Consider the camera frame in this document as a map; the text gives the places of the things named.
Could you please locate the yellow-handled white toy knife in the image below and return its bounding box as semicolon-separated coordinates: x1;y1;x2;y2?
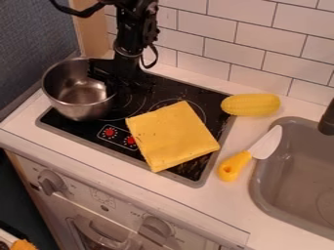
216;124;285;183

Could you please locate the toy stove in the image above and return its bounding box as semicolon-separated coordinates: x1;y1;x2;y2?
35;58;239;189

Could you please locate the yellow cloth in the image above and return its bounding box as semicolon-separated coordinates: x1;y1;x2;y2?
123;100;223;174

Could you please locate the yellow toy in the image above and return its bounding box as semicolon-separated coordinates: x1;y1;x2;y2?
9;238;40;250

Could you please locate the silver pot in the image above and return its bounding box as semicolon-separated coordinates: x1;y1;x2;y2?
40;57;119;122

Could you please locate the yellow toy corn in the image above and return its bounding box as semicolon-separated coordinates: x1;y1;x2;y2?
219;93;282;117

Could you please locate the toy sink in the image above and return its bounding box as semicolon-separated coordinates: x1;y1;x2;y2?
247;115;334;242

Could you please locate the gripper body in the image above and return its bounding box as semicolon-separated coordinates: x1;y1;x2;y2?
88;52;154;91

